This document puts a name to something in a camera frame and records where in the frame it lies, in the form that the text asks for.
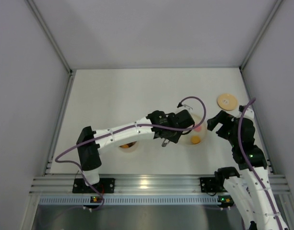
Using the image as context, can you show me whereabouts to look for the beige lunch box lid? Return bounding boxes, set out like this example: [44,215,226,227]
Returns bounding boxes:
[217,93,238,111]

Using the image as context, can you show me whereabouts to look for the pink round cookie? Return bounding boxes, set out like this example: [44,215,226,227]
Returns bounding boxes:
[194,126,202,132]

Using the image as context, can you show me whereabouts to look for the yellow round biscuit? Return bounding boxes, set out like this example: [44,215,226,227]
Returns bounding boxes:
[190,136,201,145]

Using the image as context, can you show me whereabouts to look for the metal serving tongs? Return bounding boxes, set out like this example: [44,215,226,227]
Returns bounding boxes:
[162,139,170,148]

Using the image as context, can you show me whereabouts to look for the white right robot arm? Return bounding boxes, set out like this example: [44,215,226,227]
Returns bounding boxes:
[207,109,289,230]

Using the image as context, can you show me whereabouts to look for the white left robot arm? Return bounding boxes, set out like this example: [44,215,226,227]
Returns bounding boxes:
[76,109,195,186]

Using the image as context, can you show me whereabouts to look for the steel-lined beige lunch box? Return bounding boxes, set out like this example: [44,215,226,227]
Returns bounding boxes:
[118,141,139,153]

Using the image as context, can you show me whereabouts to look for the beige round plate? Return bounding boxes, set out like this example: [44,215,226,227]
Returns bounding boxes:
[178,121,207,146]

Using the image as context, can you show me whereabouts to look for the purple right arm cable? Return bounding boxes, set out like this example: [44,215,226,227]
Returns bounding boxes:
[237,97,283,230]

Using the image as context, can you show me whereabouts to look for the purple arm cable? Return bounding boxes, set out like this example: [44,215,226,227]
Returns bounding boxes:
[55,96,207,211]
[237,97,283,230]

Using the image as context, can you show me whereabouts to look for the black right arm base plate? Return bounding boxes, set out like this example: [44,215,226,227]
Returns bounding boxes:
[199,177,226,194]

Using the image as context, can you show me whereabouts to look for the right aluminium frame post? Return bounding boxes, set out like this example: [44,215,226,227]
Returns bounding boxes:
[239,0,285,73]

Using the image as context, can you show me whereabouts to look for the aluminium frame post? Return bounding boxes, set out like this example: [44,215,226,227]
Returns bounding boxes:
[24,0,73,74]
[239,0,285,73]

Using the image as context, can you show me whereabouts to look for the slotted grey cable duct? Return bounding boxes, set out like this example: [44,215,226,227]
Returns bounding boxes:
[38,195,223,206]

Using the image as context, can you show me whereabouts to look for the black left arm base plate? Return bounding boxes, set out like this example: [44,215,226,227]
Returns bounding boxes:
[72,178,115,194]

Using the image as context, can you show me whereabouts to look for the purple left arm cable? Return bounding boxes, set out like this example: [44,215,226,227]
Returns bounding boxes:
[55,96,207,211]

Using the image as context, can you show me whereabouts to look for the aluminium front rail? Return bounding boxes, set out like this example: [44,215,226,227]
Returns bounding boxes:
[28,174,291,196]

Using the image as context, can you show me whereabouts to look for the left aluminium frame post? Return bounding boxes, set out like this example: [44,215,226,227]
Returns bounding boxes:
[24,0,73,74]

